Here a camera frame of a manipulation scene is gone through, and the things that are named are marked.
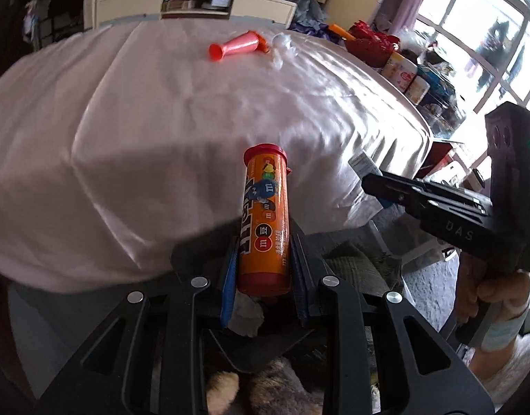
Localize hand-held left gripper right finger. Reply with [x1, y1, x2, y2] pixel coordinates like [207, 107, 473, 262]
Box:
[289, 220, 496, 415]

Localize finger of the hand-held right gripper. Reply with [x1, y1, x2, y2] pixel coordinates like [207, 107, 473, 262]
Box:
[376, 195, 427, 226]
[361, 172, 493, 214]

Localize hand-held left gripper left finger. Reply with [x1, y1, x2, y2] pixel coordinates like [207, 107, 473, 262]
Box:
[36, 225, 244, 415]

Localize white printed wrapper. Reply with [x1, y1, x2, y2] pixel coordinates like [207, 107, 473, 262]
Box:
[348, 154, 379, 179]

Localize orange candy tube red caps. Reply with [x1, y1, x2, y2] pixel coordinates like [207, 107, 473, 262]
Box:
[236, 142, 294, 298]

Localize coral plastic tube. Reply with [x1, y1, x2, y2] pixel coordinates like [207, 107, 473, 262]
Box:
[209, 30, 271, 60]

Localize person's right forearm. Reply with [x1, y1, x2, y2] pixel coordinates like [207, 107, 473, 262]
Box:
[468, 300, 530, 409]

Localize person's right hand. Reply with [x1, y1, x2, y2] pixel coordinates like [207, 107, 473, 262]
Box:
[455, 253, 530, 326]

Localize red box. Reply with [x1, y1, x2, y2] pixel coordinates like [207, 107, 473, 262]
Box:
[414, 140, 465, 180]

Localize blue patterned tin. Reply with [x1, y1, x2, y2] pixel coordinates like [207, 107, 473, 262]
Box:
[416, 66, 460, 124]

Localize white canister brown label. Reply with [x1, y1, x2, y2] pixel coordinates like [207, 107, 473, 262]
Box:
[404, 76, 432, 105]

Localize brown fuzzy garment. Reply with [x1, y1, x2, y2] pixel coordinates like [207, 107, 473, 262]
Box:
[204, 357, 326, 415]

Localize white canister pink label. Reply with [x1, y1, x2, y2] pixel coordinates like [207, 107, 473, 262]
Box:
[381, 52, 419, 92]

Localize large window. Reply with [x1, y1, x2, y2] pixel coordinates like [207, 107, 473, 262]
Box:
[414, 0, 530, 113]

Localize red plastic basket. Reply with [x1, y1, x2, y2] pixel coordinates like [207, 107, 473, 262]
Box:
[344, 21, 402, 69]

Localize pink satin tablecloth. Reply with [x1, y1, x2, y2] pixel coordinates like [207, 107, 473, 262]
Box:
[0, 19, 433, 295]

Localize orange foam toy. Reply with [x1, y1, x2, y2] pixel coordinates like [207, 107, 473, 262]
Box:
[327, 24, 356, 40]

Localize purple bag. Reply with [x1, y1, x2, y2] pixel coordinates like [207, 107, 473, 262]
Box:
[290, 19, 335, 39]

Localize blue grey clothes heap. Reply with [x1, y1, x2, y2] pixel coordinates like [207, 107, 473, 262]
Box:
[286, 0, 330, 24]

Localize beige grey television cabinet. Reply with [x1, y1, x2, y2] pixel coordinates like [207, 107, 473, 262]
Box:
[94, 0, 299, 27]

